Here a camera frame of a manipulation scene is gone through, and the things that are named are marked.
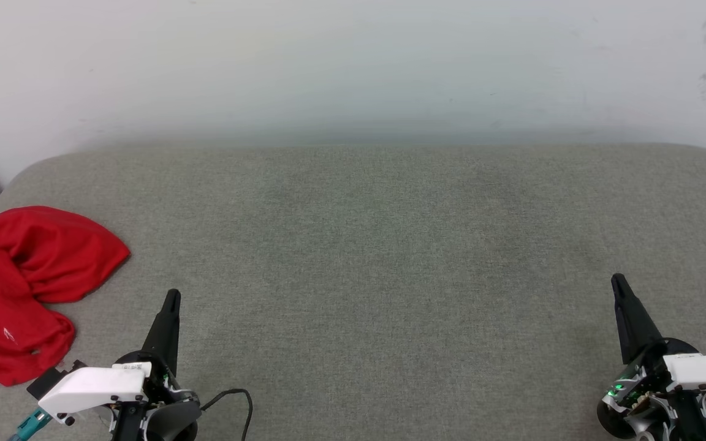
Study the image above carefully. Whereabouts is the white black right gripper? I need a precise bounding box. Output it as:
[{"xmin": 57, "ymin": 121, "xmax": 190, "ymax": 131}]
[{"xmin": 598, "ymin": 274, "xmax": 706, "ymax": 441}]

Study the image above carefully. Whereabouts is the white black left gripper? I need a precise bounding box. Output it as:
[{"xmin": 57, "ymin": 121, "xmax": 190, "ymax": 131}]
[{"xmin": 37, "ymin": 290, "xmax": 202, "ymax": 441}]

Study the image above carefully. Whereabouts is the red and white jersey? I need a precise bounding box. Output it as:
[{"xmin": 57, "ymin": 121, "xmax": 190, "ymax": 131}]
[{"xmin": 0, "ymin": 206, "xmax": 131, "ymax": 387}]

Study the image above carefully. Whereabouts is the grey fabric sofa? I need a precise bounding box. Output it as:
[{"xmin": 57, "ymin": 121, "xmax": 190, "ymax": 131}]
[{"xmin": 0, "ymin": 143, "xmax": 706, "ymax": 441}]

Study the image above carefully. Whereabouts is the thin black left gripper cable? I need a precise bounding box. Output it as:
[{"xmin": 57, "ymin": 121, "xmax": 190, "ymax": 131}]
[{"xmin": 200, "ymin": 388, "xmax": 254, "ymax": 441}]

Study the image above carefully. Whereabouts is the teal plug left camera cable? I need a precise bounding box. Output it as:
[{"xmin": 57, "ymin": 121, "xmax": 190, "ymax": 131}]
[{"xmin": 9, "ymin": 407, "xmax": 53, "ymax": 441}]

